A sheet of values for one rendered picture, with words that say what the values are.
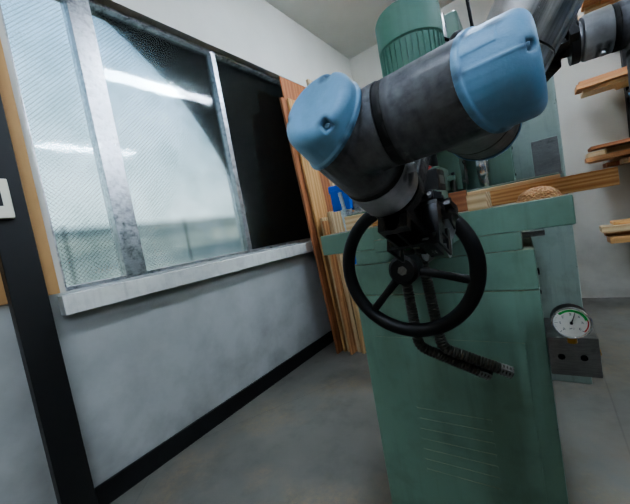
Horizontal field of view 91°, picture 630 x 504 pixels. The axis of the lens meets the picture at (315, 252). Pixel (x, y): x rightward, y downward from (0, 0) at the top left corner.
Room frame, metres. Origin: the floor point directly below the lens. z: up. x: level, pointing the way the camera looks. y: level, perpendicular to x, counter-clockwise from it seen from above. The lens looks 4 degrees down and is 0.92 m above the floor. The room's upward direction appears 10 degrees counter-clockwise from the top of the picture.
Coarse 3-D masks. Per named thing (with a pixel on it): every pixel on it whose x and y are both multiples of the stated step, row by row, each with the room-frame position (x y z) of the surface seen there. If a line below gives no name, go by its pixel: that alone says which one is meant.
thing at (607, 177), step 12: (612, 168) 0.68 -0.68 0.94; (552, 180) 0.74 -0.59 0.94; (564, 180) 0.73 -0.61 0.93; (576, 180) 0.72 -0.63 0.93; (588, 180) 0.70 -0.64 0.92; (600, 180) 0.69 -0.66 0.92; (612, 180) 0.68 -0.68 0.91; (492, 192) 0.81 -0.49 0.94; (504, 192) 0.80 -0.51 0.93; (516, 192) 0.78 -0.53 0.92; (564, 192) 0.73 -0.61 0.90; (492, 204) 0.81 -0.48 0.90
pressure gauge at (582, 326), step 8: (568, 304) 0.59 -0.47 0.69; (552, 312) 0.60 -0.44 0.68; (560, 312) 0.58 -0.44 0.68; (568, 312) 0.57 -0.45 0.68; (576, 312) 0.57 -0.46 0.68; (584, 312) 0.56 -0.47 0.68; (552, 320) 0.58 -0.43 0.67; (560, 320) 0.58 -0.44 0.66; (568, 320) 0.57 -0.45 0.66; (576, 320) 0.57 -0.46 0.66; (584, 320) 0.56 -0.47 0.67; (560, 328) 0.58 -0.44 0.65; (568, 328) 0.57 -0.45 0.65; (576, 328) 0.57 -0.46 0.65; (584, 328) 0.56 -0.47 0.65; (592, 328) 0.55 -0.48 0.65; (568, 336) 0.57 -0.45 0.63; (576, 336) 0.57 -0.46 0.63; (584, 336) 0.56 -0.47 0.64
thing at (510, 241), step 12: (480, 240) 0.70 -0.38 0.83; (492, 240) 0.69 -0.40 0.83; (504, 240) 0.67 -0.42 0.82; (516, 240) 0.66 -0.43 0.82; (360, 252) 0.87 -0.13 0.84; (372, 252) 0.85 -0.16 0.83; (384, 252) 0.83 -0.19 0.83; (444, 252) 0.75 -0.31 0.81; (456, 252) 0.73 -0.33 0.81; (360, 264) 0.88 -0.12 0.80
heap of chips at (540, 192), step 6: (540, 186) 0.68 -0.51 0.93; (546, 186) 0.67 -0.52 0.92; (528, 192) 0.67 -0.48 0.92; (534, 192) 0.66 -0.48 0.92; (540, 192) 0.65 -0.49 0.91; (546, 192) 0.64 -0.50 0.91; (552, 192) 0.64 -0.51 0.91; (558, 192) 0.64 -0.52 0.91; (522, 198) 0.67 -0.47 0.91; (528, 198) 0.66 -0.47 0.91; (534, 198) 0.65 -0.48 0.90; (540, 198) 0.65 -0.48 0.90
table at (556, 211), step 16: (496, 208) 0.68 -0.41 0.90; (512, 208) 0.66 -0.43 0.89; (528, 208) 0.65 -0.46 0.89; (544, 208) 0.63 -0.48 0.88; (560, 208) 0.62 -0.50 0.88; (480, 224) 0.70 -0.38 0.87; (496, 224) 0.68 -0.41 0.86; (512, 224) 0.66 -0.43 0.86; (528, 224) 0.65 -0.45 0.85; (544, 224) 0.63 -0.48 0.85; (560, 224) 0.62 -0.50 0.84; (336, 240) 0.91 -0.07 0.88; (368, 240) 0.85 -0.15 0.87; (384, 240) 0.73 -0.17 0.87
